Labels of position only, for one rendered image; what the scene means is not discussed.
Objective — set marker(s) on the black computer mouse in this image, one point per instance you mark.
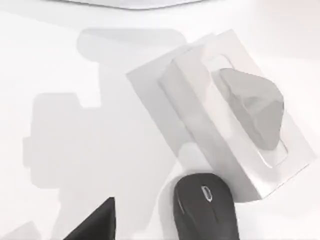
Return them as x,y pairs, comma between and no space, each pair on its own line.
205,207

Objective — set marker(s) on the white tissue box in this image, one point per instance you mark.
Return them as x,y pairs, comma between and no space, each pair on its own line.
225,120

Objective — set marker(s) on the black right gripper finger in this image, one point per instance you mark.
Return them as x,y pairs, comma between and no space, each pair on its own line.
100,222

